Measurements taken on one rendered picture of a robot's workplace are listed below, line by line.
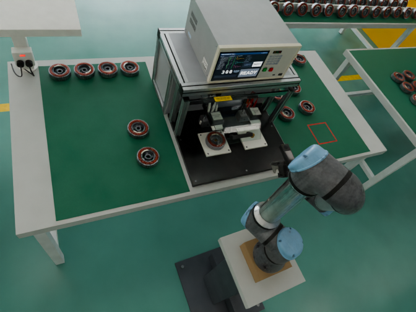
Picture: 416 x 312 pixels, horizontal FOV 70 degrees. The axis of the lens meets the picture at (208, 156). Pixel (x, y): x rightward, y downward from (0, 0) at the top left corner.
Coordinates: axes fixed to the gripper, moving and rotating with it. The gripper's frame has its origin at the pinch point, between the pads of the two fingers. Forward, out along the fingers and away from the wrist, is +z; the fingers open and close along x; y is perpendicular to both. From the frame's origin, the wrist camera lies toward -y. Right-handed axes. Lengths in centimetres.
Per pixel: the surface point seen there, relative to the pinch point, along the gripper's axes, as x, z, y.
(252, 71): -11.0, -10.9, -46.5
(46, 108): -106, 39, -46
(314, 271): 54, 44, 91
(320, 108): 65, 27, -29
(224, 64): -28, -15, -49
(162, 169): -56, 15, -5
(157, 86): -46, 40, -54
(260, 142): 3.9, 14.1, -11.8
